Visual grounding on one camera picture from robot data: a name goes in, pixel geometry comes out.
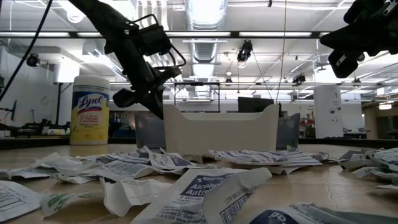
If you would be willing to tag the grey translucent plastic bin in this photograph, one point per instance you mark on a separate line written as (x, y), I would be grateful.
(287, 133)
(149, 130)

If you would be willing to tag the Lysol wipes canister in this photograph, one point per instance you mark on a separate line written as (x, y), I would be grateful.
(90, 124)

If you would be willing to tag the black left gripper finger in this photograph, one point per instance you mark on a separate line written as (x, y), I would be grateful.
(152, 104)
(160, 102)

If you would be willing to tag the silver ventilation duct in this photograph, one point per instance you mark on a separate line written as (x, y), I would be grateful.
(203, 49)

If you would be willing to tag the black hanging camera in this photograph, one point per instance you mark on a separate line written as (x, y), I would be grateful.
(245, 49)

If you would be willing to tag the black ceiling camera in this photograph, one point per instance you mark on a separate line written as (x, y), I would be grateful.
(32, 60)
(299, 79)

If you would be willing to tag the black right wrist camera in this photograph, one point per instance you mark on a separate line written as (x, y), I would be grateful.
(343, 67)

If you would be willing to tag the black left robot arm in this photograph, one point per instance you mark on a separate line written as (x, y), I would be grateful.
(102, 21)

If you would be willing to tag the ceiling light panel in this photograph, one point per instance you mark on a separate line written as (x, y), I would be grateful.
(385, 106)

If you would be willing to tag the thin white crumpled packet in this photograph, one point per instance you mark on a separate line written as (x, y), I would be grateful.
(74, 179)

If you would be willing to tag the blue striped bandage packet pile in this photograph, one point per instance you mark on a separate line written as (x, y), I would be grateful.
(242, 157)

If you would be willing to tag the white plastic bin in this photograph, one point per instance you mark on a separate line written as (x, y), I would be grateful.
(217, 133)

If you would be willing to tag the black background robot arm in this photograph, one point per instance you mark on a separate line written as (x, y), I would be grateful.
(46, 126)

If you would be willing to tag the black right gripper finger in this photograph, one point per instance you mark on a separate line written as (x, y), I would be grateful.
(351, 35)
(363, 46)

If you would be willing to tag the white pillar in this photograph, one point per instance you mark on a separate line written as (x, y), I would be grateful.
(328, 112)

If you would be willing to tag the plain white packet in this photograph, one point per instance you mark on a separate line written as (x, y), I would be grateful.
(280, 169)

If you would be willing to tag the black monitor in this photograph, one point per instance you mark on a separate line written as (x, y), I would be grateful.
(255, 104)

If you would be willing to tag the white lot number packet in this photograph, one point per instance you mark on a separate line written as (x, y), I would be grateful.
(236, 199)

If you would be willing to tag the green striped strip packet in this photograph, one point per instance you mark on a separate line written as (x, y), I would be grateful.
(59, 200)

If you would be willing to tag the black table frame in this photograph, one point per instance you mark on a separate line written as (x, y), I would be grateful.
(31, 141)

